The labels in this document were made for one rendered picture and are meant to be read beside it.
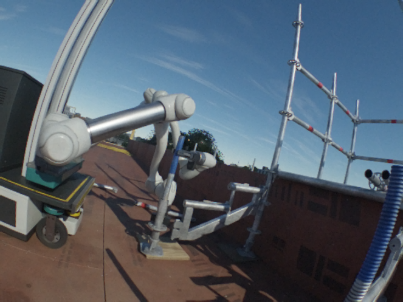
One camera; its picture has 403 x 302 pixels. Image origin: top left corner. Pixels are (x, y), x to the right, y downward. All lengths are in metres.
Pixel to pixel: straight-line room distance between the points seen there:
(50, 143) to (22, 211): 0.45
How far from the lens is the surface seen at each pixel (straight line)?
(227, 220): 1.49
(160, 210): 1.26
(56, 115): 1.00
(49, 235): 1.15
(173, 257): 1.38
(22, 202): 1.07
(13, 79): 1.19
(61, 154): 0.76
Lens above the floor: 0.67
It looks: 2 degrees up
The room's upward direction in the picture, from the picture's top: 16 degrees clockwise
